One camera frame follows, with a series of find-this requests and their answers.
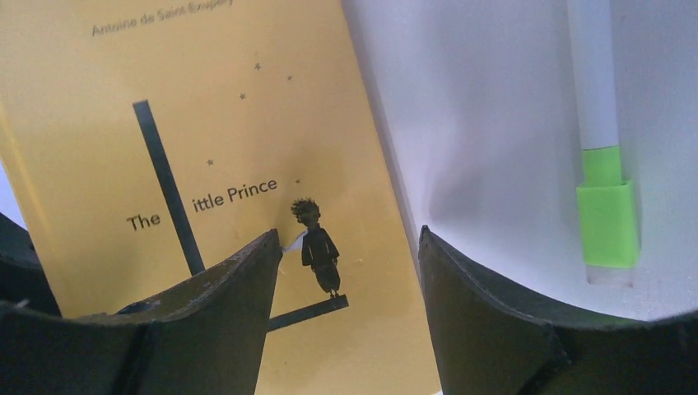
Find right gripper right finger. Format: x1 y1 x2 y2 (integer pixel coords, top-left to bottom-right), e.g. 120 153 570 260
418 227 697 395

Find white marker green cap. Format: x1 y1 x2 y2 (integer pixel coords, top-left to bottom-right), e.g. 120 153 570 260
567 0 640 288

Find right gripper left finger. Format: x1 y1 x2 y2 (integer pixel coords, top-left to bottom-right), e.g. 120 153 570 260
1 230 282 394

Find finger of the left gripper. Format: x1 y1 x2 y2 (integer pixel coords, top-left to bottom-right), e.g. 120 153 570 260
1 214 61 317

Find yellow Little Prince book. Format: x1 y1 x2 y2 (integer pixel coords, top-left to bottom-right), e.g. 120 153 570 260
1 1 440 394

